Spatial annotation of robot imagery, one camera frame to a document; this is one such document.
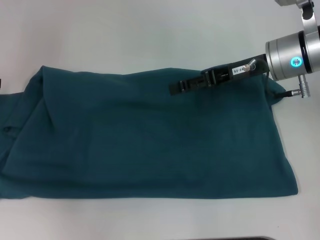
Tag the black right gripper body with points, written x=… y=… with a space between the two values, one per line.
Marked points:
x=235 y=72

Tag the teal T-shirt with white print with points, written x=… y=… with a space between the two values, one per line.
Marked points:
x=150 y=137

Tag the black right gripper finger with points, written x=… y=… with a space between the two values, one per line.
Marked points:
x=190 y=85

